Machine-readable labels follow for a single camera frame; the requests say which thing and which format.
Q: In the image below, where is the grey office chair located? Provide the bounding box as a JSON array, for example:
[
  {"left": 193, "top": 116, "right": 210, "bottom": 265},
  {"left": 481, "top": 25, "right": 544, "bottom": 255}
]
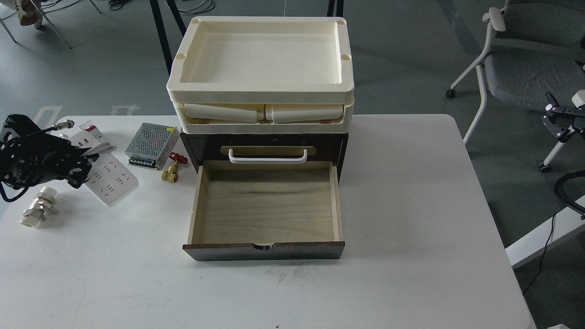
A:
[{"left": 446, "top": 0, "right": 584, "bottom": 172}]

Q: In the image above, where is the thin black wire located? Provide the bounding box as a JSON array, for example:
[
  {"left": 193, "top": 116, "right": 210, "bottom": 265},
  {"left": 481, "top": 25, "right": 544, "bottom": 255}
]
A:
[{"left": 521, "top": 215, "right": 557, "bottom": 297}]

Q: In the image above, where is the cream plastic top tray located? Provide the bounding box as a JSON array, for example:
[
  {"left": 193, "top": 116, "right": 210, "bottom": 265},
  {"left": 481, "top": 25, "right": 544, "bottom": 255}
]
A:
[{"left": 166, "top": 16, "right": 354, "bottom": 105}]

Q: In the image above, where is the white side table edge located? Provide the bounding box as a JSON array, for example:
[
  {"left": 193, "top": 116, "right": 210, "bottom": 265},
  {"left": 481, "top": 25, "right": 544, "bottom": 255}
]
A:
[{"left": 505, "top": 207, "right": 585, "bottom": 269}]

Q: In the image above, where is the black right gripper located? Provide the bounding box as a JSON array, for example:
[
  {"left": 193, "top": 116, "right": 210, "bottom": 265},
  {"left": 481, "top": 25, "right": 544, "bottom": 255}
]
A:
[{"left": 541, "top": 91, "right": 585, "bottom": 139}]

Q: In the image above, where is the white red circuit breaker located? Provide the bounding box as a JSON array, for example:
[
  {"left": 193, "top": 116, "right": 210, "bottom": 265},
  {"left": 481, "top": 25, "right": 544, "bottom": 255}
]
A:
[{"left": 79, "top": 120, "right": 102, "bottom": 139}]

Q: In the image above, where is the cream plastic lower tray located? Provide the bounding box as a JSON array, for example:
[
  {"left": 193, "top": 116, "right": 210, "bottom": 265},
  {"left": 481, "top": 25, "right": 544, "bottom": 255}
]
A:
[{"left": 173, "top": 100, "right": 354, "bottom": 134}]

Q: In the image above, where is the metal mesh power supply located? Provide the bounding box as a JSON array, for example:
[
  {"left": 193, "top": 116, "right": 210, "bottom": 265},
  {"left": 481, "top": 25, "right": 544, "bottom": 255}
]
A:
[{"left": 125, "top": 122, "right": 180, "bottom": 170}]

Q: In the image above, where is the open wooden drawer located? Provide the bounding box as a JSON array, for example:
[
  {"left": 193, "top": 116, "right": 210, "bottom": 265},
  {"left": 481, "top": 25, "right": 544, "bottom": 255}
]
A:
[{"left": 182, "top": 161, "right": 345, "bottom": 261}]

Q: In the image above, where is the brass valve red handle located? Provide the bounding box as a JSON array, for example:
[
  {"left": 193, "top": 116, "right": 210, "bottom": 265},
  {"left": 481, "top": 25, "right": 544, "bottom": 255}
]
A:
[{"left": 161, "top": 152, "right": 188, "bottom": 183}]

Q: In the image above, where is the cream plastic tray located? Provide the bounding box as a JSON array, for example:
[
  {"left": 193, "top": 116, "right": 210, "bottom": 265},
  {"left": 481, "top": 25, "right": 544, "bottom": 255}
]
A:
[
  {"left": 166, "top": 16, "right": 354, "bottom": 105},
  {"left": 173, "top": 100, "right": 354, "bottom": 134}
]

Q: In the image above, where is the black corrugated cable right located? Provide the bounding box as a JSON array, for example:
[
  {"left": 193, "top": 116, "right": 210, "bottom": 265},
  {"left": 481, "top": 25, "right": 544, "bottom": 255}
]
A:
[{"left": 554, "top": 170, "right": 585, "bottom": 216}]

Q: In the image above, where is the white drawer handle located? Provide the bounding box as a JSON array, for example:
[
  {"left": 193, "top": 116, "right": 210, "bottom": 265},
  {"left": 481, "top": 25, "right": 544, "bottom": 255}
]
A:
[{"left": 228, "top": 149, "right": 309, "bottom": 165}]

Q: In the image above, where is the white power strip with cable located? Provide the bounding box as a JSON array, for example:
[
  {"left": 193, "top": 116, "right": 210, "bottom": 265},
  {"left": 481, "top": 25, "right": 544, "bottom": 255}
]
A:
[{"left": 59, "top": 127, "right": 138, "bottom": 207}]

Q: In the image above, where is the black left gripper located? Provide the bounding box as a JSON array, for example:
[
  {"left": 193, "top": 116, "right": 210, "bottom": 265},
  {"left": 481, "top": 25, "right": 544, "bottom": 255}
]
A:
[{"left": 0, "top": 114, "right": 100, "bottom": 189}]

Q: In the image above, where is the white plastic pipe fitting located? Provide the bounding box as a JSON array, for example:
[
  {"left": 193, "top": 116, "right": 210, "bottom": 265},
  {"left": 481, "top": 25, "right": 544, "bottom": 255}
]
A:
[{"left": 20, "top": 186, "right": 57, "bottom": 228}]

